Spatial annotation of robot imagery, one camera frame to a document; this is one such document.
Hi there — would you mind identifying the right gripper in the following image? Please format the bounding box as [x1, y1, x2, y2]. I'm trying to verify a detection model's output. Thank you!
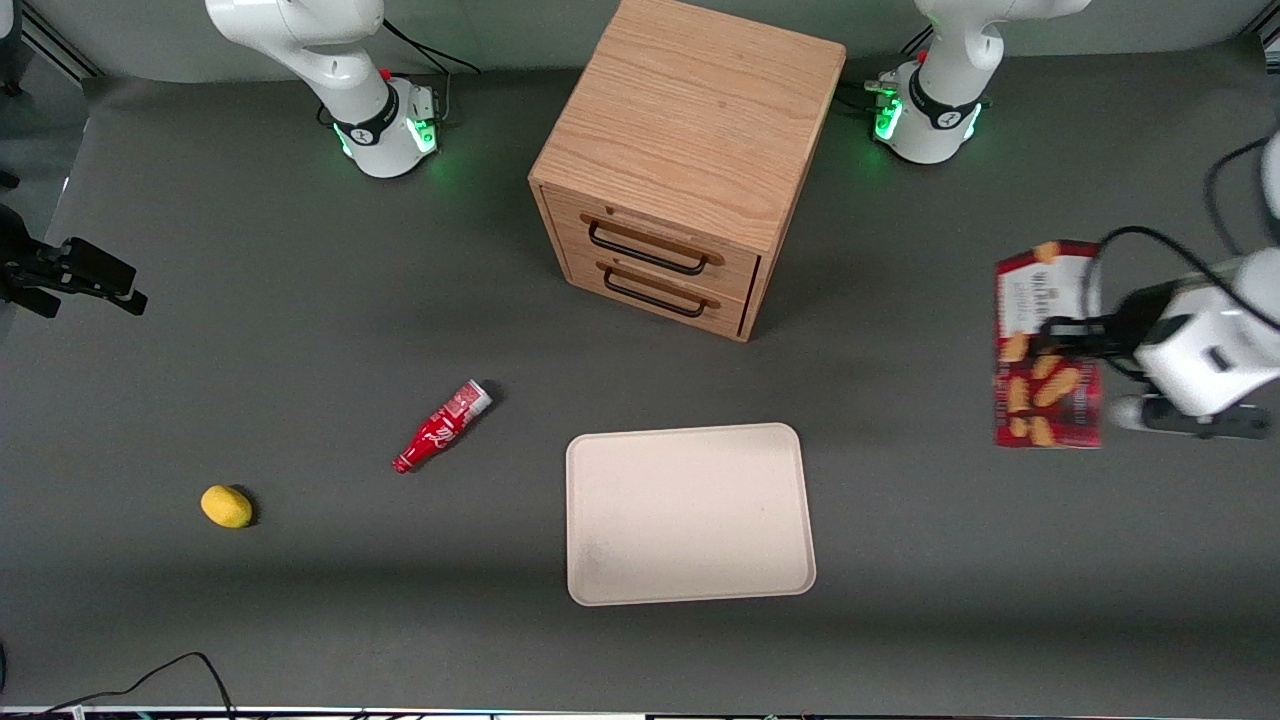
[0, 205, 149, 320]

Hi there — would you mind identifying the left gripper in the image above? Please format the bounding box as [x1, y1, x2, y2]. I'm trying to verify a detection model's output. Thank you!
[1038, 249, 1280, 418]

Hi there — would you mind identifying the red cookie box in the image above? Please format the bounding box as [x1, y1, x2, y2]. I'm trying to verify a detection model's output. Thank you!
[992, 239, 1105, 450]

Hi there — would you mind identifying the beige rectangular tray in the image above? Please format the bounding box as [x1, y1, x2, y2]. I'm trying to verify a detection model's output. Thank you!
[565, 422, 818, 608]

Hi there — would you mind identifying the yellow lemon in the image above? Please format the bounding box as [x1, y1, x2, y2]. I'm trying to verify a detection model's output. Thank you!
[200, 484, 254, 530]

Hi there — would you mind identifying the wooden drawer front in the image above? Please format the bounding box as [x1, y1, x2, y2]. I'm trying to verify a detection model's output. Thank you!
[560, 246, 751, 337]
[543, 187, 763, 302]

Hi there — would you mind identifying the red cola bottle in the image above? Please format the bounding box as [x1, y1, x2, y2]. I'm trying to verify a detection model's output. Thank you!
[391, 379, 495, 476]

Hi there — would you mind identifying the wooden drawer cabinet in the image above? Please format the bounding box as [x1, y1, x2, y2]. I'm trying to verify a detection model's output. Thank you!
[528, 0, 848, 344]

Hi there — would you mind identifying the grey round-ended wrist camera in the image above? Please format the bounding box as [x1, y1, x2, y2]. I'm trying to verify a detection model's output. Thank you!
[1109, 392, 1274, 442]

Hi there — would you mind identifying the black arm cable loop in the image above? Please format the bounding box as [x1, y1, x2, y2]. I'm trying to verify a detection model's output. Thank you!
[1202, 134, 1280, 257]

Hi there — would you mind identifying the aluminium frame rail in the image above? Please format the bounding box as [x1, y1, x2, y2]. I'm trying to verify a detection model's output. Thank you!
[18, 0, 104, 83]

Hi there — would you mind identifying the black arm base cable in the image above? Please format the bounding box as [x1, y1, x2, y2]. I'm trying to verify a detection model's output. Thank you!
[838, 30, 935, 113]
[382, 17, 482, 77]

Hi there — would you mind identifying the black cable on table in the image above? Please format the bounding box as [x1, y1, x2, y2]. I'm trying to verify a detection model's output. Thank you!
[0, 651, 237, 720]

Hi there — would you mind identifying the black drawer handle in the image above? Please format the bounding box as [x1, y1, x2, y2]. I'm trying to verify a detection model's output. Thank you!
[587, 221, 709, 277]
[602, 267, 709, 320]

